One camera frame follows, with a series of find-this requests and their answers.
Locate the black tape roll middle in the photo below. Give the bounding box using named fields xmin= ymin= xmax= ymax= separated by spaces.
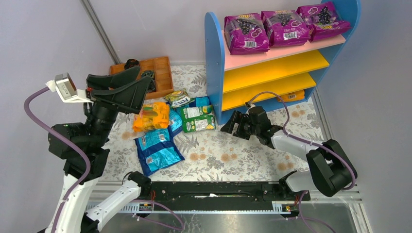
xmin=140 ymin=70 xmax=155 ymax=80

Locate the yellow green Fox's candy bag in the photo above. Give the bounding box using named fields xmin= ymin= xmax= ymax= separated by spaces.
xmin=164 ymin=89 xmax=192 ymax=108

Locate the black tape roll back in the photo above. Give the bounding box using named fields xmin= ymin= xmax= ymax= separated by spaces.
xmin=124 ymin=59 xmax=139 ymax=70

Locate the purple candy bag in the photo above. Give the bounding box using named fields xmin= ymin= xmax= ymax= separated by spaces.
xmin=296 ymin=1 xmax=351 ymax=42
xmin=224 ymin=13 xmax=270 ymax=55
xmin=260 ymin=10 xmax=310 ymax=47

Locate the right purple candy bag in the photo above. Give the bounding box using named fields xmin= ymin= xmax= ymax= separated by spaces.
xmin=296 ymin=1 xmax=351 ymax=42

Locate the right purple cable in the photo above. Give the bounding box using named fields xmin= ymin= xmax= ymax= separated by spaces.
xmin=248 ymin=91 xmax=357 ymax=191

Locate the blue shelf unit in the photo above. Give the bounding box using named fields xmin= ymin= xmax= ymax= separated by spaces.
xmin=205 ymin=0 xmax=361 ymax=125

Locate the large blue candy bag front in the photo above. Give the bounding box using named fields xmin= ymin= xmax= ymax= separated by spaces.
xmin=135 ymin=128 xmax=185 ymax=176

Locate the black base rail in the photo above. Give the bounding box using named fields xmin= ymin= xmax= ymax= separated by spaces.
xmin=139 ymin=182 xmax=310 ymax=212

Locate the blue candy bag right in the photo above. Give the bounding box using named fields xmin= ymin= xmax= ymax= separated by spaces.
xmin=189 ymin=96 xmax=211 ymax=107

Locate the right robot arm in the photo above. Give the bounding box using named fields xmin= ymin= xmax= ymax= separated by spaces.
xmin=221 ymin=106 xmax=357 ymax=197

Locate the black tape roll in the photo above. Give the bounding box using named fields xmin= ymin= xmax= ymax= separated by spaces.
xmin=140 ymin=70 xmax=155 ymax=80
xmin=124 ymin=59 xmax=139 ymax=70

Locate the orange mango candy bag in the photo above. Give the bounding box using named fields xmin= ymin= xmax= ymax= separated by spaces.
xmin=132 ymin=102 xmax=170 ymax=132

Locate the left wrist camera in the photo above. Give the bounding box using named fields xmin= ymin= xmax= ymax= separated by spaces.
xmin=45 ymin=73 xmax=92 ymax=103

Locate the middle purple candy bag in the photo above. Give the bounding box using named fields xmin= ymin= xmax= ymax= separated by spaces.
xmin=260 ymin=10 xmax=310 ymax=47

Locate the wooden compartment tray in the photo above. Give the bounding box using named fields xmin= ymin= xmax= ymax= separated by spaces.
xmin=109 ymin=56 xmax=174 ymax=100

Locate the left purple candy bag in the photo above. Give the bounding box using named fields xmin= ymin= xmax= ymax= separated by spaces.
xmin=224 ymin=13 xmax=270 ymax=55

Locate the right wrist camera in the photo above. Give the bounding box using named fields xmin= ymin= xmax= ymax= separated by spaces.
xmin=245 ymin=101 xmax=255 ymax=108

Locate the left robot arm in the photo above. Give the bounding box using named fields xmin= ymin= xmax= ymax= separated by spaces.
xmin=45 ymin=66 xmax=151 ymax=233

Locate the blue candy bag middle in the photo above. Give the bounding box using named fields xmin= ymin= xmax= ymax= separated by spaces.
xmin=169 ymin=108 xmax=183 ymax=136

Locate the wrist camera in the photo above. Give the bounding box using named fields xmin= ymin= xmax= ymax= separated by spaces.
xmin=45 ymin=73 xmax=92 ymax=103
xmin=245 ymin=101 xmax=255 ymax=108

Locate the orange candy bag under shelf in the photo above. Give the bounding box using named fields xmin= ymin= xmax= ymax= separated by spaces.
xmin=276 ymin=90 xmax=305 ymax=102

